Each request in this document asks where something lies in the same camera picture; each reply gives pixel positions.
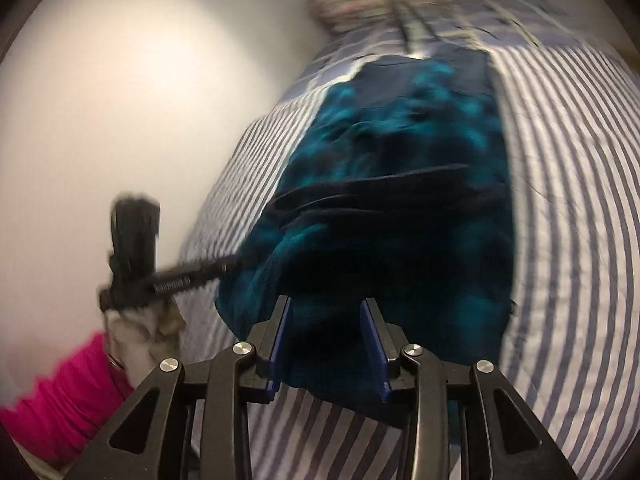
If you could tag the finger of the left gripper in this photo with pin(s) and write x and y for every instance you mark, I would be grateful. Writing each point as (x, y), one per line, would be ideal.
(210, 270)

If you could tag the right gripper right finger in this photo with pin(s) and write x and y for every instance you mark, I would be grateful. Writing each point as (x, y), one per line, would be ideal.
(383, 343)

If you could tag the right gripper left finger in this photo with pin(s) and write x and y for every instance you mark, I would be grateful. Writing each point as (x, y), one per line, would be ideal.
(261, 373)

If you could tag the dark teal fleece jacket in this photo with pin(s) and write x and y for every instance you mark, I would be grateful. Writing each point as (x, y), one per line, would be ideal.
(399, 191)

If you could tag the left pink sleeve forearm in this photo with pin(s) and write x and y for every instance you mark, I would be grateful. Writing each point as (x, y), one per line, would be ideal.
(65, 411)

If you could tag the blue white striped bedsheet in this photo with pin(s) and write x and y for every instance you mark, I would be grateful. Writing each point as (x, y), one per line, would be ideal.
(572, 346)

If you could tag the black mini tripod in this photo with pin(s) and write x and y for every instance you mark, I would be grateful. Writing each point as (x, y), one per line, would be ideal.
(404, 15)

